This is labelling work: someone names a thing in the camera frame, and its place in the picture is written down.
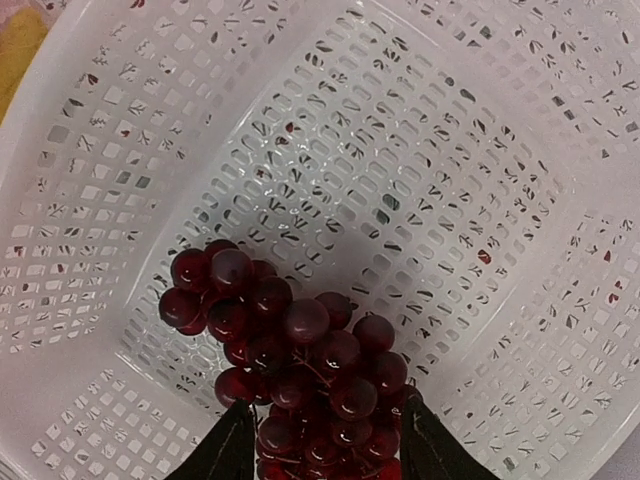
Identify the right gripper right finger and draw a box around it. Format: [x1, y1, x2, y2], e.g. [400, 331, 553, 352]
[400, 395, 497, 480]

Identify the white plastic basket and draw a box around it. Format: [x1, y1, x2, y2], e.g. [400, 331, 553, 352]
[1, 1, 639, 479]

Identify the dark red grapes bunch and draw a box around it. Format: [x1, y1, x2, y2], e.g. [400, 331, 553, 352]
[158, 239, 417, 479]

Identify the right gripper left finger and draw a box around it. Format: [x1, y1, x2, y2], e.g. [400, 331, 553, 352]
[166, 399, 255, 480]

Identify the clear zip top bag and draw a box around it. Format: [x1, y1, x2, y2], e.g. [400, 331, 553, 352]
[1, 0, 66, 120]

